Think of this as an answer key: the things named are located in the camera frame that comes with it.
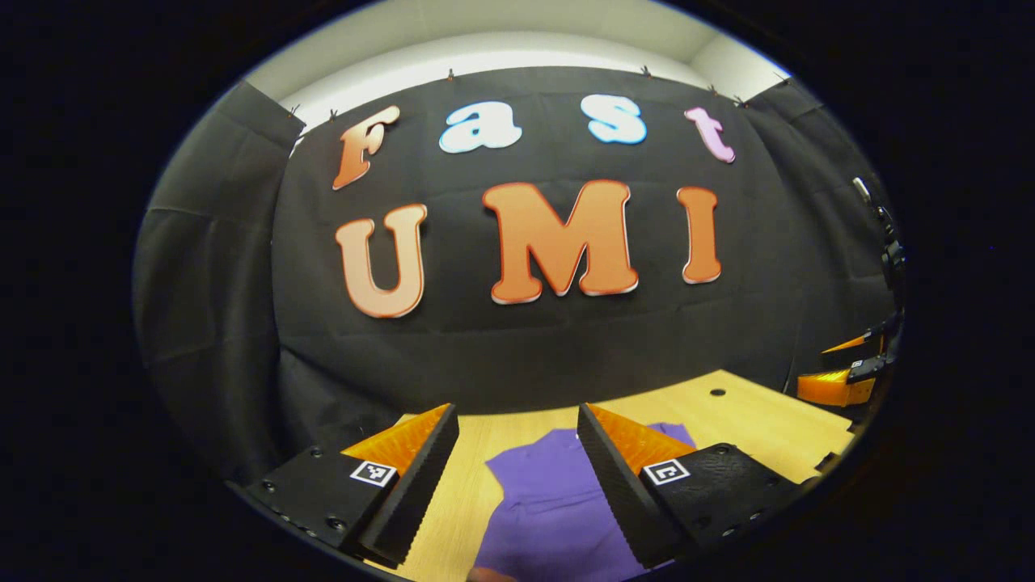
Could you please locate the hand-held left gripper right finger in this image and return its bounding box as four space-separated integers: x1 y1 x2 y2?
577 403 809 569

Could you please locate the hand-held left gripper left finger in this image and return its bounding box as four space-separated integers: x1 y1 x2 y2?
243 403 460 567

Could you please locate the purple shirt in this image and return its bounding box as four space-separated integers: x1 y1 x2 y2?
471 422 698 582

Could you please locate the black backdrop cloth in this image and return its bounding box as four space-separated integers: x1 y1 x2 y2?
133 66 905 486

